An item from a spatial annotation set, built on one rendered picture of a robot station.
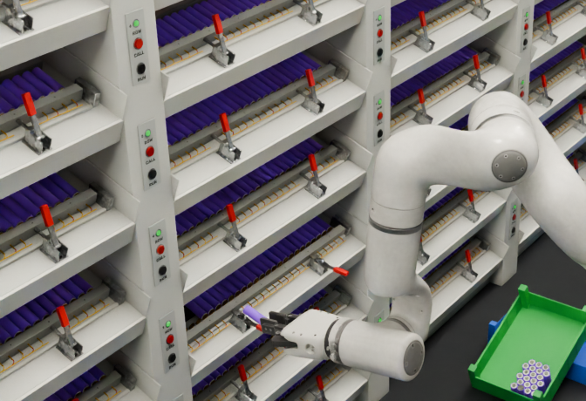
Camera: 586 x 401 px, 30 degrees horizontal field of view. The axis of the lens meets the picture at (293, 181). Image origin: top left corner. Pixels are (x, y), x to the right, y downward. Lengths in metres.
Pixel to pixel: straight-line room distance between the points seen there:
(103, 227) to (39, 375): 0.26
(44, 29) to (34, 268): 0.39
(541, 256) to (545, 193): 1.71
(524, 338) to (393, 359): 1.13
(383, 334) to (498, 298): 1.37
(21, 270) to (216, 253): 0.49
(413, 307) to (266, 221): 0.43
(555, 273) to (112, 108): 1.90
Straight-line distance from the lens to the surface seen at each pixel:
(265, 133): 2.16
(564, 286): 3.34
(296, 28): 2.16
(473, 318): 3.17
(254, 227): 2.22
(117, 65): 1.78
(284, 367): 2.47
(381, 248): 1.80
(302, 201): 2.31
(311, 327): 2.00
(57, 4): 1.73
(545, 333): 2.98
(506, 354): 2.95
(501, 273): 3.29
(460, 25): 2.74
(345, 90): 2.35
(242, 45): 2.06
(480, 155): 1.65
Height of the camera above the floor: 1.78
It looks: 27 degrees down
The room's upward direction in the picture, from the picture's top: 2 degrees counter-clockwise
